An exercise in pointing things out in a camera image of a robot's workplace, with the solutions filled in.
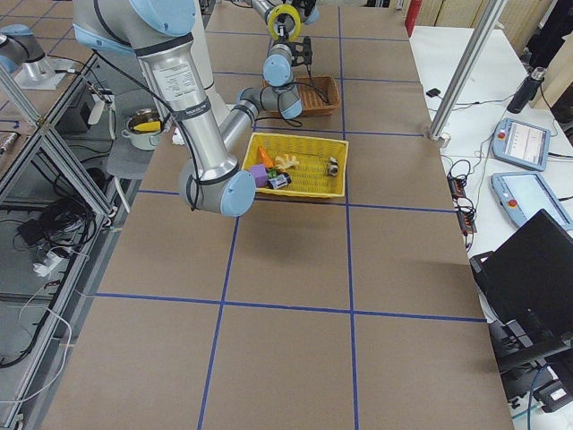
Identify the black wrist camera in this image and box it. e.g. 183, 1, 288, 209
290, 36, 312, 67

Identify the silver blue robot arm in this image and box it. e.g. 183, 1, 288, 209
73, 1, 319, 217

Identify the small black white toy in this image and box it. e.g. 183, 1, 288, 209
327, 157, 339, 176

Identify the upper teach pendant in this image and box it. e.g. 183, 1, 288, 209
492, 117, 552, 172

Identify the purple foam block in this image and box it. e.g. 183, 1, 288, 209
248, 164, 269, 188

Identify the lower teach pendant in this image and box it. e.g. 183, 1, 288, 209
491, 172, 572, 231

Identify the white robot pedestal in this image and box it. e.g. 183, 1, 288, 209
172, 0, 216, 147

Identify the small dark labelled jar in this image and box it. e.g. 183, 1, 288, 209
267, 173, 292, 190

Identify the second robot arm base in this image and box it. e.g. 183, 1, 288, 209
1, 24, 56, 86

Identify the white pot with corn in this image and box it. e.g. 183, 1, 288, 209
121, 108, 163, 151

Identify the black laptop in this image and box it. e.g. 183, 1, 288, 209
470, 210, 572, 375

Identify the orange toy carrot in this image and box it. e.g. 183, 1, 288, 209
258, 146, 275, 169

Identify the aluminium frame post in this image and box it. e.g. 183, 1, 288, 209
428, 0, 507, 141

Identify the yellow tape roll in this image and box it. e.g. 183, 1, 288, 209
267, 4, 302, 40

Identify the yellow woven basket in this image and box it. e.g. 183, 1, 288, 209
243, 133, 348, 198

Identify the black water bottle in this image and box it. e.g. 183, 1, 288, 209
507, 66, 547, 114

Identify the brown wicker basket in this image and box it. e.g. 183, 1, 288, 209
255, 75, 340, 120

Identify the teach pendant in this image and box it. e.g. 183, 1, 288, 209
491, 172, 572, 231
492, 117, 552, 172

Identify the toy croissant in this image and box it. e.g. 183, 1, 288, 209
275, 153, 300, 171

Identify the black power strip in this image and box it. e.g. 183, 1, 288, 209
447, 174, 476, 237

